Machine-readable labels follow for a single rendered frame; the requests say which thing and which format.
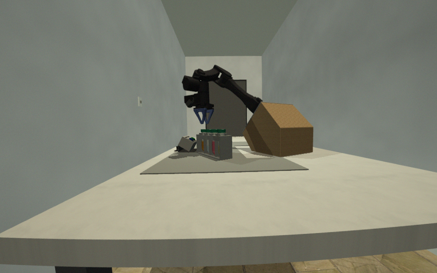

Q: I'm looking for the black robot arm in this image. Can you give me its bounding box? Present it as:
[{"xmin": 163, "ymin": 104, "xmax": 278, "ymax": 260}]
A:
[{"xmin": 182, "ymin": 65, "xmax": 262, "ymax": 113}]

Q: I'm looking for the grey sloping control panel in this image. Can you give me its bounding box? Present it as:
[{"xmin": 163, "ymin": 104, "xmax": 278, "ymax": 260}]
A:
[{"xmin": 175, "ymin": 136, "xmax": 197, "ymax": 152}]

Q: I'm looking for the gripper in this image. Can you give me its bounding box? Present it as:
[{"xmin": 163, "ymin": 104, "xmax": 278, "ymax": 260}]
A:
[{"xmin": 193, "ymin": 92, "xmax": 214, "ymax": 124}]

